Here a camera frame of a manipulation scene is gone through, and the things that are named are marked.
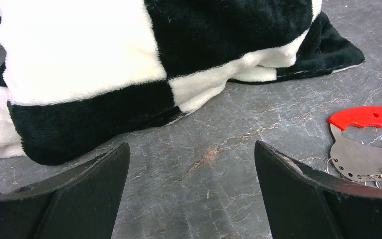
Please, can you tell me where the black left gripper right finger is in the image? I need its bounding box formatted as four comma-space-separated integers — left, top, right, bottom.
254, 141, 382, 239

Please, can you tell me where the metal key holder red handle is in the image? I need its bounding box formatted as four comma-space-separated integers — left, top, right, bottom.
325, 106, 382, 188

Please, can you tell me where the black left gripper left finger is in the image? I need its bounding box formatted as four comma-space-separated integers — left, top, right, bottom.
0, 143, 130, 239

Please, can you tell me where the black white checkered pillow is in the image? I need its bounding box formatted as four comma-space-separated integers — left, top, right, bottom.
0, 0, 365, 165

